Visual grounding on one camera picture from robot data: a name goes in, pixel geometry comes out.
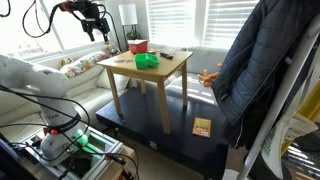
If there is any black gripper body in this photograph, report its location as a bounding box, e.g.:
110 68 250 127
80 2 110 34

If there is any green lunch box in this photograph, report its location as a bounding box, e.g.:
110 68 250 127
135 53 159 70

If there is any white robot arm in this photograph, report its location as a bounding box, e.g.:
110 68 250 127
0 55 90 166

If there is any red white box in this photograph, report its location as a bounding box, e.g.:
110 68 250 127
128 40 148 54

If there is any floral cushion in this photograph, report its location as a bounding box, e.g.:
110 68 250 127
60 46 121 78

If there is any white floor lamp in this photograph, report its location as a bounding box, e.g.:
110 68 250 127
118 4 138 44

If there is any black remote control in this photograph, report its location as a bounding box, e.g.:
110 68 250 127
160 52 173 60

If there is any wooden side table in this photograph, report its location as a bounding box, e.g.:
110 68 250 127
98 51 192 134

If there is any dark blue platform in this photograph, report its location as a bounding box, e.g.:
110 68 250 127
95 87 230 180

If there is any white sofa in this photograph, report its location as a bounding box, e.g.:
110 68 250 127
0 43 231 141

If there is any orange plush toy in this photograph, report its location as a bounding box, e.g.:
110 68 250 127
197 69 218 87

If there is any orange booklet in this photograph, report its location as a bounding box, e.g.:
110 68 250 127
192 117 211 138

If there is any dark blue puffer jacket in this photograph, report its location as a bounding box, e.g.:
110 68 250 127
212 0 320 148

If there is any white coat rack pole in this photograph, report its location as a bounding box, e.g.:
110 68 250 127
236 14 320 180

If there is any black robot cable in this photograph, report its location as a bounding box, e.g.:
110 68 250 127
21 0 68 39

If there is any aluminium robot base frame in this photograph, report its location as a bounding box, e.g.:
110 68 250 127
22 128 126 180

